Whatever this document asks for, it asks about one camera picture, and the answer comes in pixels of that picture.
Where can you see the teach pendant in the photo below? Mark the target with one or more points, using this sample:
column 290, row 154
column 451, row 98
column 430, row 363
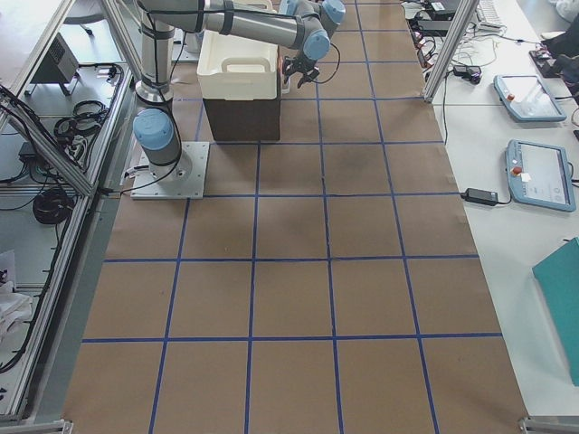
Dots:
column 539, row 175
column 526, row 99

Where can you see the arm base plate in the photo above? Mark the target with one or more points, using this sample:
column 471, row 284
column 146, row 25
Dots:
column 165, row 183

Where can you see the aluminium frame post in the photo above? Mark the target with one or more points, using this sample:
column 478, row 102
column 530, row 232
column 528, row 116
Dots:
column 465, row 11

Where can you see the black power adapter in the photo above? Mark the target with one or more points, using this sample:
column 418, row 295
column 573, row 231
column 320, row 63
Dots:
column 485, row 197

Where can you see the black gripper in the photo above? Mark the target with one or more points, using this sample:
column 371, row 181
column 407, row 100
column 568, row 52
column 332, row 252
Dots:
column 301, row 66

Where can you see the upper teach pendant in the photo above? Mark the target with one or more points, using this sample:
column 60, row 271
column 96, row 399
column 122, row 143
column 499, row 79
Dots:
column 526, row 99

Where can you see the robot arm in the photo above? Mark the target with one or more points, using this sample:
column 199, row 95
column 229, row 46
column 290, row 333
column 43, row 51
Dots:
column 297, row 27

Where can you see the white plastic tray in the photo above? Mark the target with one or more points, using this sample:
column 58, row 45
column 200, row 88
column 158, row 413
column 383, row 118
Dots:
column 236, row 68

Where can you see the grey metal box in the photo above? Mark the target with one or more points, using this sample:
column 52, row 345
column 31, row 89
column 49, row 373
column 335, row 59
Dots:
column 58, row 66

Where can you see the lower teach pendant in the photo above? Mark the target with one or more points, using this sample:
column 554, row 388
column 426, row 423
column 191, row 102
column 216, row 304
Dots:
column 539, row 175

